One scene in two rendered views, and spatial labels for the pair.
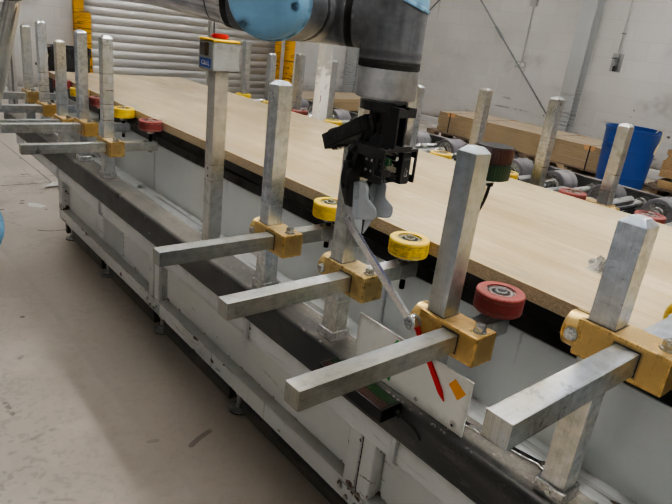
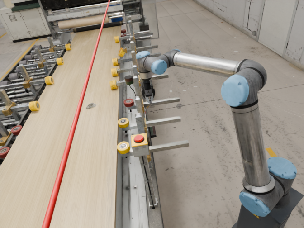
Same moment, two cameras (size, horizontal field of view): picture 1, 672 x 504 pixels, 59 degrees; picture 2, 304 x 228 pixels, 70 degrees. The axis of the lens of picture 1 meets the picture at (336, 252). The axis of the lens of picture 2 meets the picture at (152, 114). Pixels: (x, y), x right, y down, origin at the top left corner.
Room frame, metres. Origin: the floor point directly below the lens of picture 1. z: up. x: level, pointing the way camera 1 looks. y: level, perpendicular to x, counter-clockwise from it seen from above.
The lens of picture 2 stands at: (1.90, 0.84, 1.87)
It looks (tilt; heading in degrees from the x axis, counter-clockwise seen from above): 37 degrees down; 221
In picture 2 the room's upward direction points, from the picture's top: 9 degrees counter-clockwise
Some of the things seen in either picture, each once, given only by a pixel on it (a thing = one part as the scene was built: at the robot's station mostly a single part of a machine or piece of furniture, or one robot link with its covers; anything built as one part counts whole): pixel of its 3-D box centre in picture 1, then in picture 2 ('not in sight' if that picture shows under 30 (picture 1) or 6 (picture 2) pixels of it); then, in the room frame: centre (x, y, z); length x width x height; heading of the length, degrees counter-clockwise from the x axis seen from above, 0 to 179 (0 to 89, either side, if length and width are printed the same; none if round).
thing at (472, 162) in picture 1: (445, 295); (140, 102); (0.86, -0.18, 0.90); 0.03 x 0.03 x 0.48; 42
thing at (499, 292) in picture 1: (494, 319); (129, 106); (0.89, -0.28, 0.85); 0.08 x 0.08 x 0.11
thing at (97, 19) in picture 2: not in sight; (96, 19); (-0.53, -2.16, 1.05); 1.43 x 0.12 x 0.12; 132
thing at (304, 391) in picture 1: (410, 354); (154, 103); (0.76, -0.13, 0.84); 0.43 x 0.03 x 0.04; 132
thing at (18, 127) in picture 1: (68, 128); not in sight; (2.09, 1.01, 0.83); 0.43 x 0.03 x 0.04; 132
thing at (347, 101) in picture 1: (342, 101); not in sight; (9.63, 0.20, 0.23); 2.41 x 0.77 x 0.17; 135
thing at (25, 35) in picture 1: (28, 80); not in sight; (2.72, 1.49, 0.89); 0.03 x 0.03 x 0.48; 42
